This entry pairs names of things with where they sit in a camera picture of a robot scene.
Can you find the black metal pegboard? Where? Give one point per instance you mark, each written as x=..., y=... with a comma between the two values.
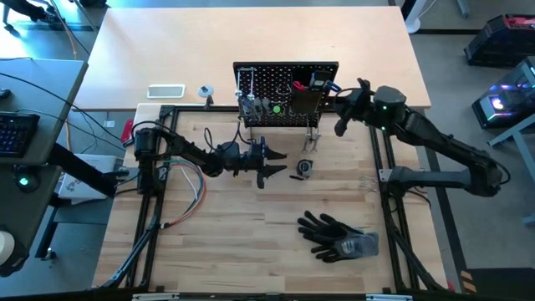
x=267, y=79

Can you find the black aluminium frame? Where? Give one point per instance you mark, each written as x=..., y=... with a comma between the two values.
x=188, y=108

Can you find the silver combination wrench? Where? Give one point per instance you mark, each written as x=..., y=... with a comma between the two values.
x=307, y=142
x=315, y=142
x=251, y=97
x=239, y=94

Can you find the white box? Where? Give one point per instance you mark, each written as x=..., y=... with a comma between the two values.
x=77, y=186

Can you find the blue metal beam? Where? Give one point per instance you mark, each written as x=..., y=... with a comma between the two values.
x=524, y=167

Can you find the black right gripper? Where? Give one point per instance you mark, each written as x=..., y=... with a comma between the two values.
x=361, y=104

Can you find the white rectangular tray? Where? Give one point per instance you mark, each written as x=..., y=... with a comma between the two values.
x=166, y=91

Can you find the red plastic clamp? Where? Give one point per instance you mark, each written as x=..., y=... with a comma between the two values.
x=127, y=129

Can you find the green black Craftsman screwdriver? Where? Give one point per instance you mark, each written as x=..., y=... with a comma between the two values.
x=276, y=109

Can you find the silver double prong peg hook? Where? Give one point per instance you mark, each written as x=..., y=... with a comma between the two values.
x=370, y=184

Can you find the grey desk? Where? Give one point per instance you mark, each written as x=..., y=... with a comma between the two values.
x=50, y=92

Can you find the black computer mouse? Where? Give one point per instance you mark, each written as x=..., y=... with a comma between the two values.
x=27, y=182

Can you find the black grey tape measure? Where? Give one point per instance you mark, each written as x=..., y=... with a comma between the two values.
x=304, y=166

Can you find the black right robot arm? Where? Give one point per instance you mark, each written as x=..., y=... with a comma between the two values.
x=439, y=154

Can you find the black desk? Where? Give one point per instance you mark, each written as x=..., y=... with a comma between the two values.
x=25, y=217

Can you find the light wood desk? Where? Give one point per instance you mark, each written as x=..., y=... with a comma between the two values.
x=251, y=37

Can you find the black table clamp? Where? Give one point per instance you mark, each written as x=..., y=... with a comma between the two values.
x=208, y=101

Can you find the black pegboard bin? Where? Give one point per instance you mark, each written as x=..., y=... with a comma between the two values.
x=307, y=104

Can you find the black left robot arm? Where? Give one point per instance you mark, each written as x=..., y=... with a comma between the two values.
x=175, y=146

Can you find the black keyboard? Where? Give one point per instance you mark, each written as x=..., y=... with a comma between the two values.
x=16, y=134

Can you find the white tape roll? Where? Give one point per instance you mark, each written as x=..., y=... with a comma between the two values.
x=5, y=248

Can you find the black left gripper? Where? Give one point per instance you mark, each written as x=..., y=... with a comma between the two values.
x=257, y=159

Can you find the white fan stand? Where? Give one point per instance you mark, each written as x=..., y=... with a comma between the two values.
x=414, y=21

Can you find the computer with RGB lights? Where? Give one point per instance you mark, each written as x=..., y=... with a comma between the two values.
x=501, y=104

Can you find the black grey work glove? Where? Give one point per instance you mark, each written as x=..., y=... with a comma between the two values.
x=322, y=228
x=330, y=256

